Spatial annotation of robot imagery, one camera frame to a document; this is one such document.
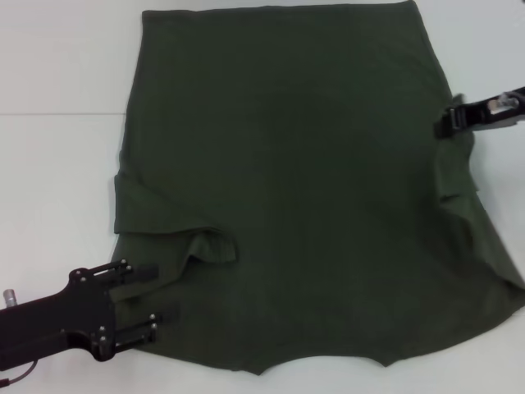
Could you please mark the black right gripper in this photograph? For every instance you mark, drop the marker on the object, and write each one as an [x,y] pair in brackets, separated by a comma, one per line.
[476,113]

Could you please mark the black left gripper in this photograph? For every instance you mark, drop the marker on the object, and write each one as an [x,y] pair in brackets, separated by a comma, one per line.
[80,308]

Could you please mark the dark green t-shirt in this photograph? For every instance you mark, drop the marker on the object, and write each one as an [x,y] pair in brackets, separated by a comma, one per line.
[287,164]

